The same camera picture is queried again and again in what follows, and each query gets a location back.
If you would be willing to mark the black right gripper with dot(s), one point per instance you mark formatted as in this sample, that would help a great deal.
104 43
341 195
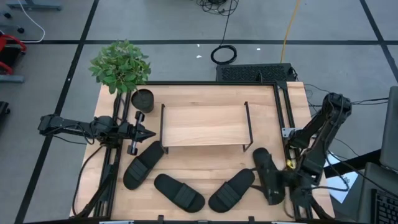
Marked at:
295 186

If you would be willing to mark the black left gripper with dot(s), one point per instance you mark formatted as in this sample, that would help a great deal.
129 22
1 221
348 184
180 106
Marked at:
132 132

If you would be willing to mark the black rubber slide sandal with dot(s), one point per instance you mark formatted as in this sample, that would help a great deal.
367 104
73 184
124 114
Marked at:
262 158
230 191
143 165
174 189

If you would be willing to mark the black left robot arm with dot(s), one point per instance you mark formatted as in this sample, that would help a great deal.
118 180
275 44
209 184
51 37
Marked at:
62 124

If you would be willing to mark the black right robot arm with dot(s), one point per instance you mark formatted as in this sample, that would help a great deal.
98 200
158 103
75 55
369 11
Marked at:
329 124

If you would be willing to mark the black plant pot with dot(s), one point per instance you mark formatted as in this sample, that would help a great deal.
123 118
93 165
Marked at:
142 101

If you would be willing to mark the small yellow connector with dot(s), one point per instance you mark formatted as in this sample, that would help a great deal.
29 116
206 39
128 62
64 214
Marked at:
291 164

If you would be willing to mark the black table clamp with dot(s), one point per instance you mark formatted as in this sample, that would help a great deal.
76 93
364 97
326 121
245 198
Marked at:
160 218
251 219

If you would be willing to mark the green artificial plant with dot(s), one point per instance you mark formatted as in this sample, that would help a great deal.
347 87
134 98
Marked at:
119 67

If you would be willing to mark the white paper sheet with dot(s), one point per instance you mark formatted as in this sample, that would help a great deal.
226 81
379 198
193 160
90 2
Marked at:
345 189

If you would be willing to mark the black perforated computer case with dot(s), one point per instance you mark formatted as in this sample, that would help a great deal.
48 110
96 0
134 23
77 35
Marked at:
248 73

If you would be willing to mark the grey open laptop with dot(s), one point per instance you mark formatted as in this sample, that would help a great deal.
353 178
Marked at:
390 130

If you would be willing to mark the grey floor bar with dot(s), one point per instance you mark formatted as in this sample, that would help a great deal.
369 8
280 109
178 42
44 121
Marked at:
11 78

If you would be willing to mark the black caster wheel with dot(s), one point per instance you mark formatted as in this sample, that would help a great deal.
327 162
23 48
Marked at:
20 30

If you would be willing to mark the red and black cart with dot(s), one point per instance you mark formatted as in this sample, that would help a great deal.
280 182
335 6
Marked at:
6 39

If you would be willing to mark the grey desk foot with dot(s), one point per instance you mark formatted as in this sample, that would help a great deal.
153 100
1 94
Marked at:
34 4

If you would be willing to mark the wooden shelf with black frame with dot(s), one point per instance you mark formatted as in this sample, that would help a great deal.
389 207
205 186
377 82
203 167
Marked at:
205 124

